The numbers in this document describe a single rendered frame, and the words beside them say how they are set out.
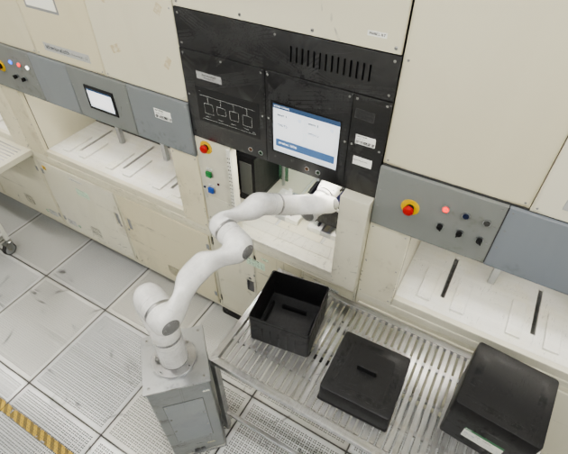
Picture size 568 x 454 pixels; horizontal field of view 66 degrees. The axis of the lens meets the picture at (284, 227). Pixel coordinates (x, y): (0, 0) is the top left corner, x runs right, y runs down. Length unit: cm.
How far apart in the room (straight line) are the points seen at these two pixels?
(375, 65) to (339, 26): 16
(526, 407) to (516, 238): 58
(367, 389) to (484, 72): 119
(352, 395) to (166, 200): 149
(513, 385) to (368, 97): 113
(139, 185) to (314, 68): 152
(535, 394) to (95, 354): 241
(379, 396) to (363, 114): 105
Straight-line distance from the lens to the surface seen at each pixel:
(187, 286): 166
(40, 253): 384
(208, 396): 210
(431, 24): 139
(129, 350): 303
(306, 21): 152
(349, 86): 153
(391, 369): 189
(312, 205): 181
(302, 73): 159
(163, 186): 269
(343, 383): 183
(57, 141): 333
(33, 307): 350
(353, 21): 145
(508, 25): 135
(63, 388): 305
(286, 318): 208
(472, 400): 175
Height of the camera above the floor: 249
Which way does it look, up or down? 44 degrees down
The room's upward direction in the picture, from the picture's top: straight up
